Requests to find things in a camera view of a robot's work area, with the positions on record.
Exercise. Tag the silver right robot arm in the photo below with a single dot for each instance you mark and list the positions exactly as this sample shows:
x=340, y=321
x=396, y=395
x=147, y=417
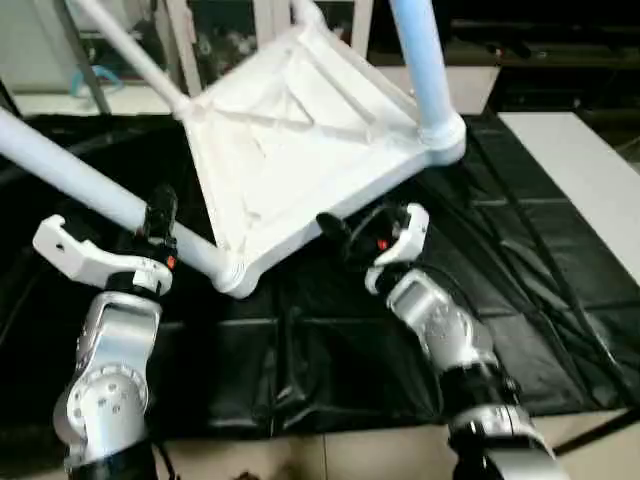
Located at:
x=440, y=320

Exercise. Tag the white plastic table top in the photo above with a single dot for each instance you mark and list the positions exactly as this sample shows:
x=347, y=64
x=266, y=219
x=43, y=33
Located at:
x=300, y=125

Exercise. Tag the black metal table leg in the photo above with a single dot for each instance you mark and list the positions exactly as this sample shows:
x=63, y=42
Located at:
x=600, y=431

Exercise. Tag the white side table board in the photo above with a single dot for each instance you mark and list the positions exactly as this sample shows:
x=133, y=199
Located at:
x=575, y=160

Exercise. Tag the glass tank metal frame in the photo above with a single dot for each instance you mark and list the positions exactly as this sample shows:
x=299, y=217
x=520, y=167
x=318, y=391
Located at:
x=90, y=42

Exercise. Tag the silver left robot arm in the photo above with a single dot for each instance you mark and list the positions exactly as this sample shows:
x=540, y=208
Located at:
x=110, y=350

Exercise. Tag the light blue plastic stool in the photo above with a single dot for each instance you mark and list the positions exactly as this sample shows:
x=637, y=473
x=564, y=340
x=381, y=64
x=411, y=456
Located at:
x=107, y=75

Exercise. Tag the white glass door cabinet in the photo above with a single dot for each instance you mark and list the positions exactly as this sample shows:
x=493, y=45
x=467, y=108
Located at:
x=182, y=45

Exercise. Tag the white drawer unit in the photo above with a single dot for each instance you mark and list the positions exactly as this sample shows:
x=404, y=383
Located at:
x=470, y=90

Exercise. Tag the black shiny table mat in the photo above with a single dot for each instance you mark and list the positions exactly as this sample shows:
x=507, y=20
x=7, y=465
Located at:
x=325, y=350

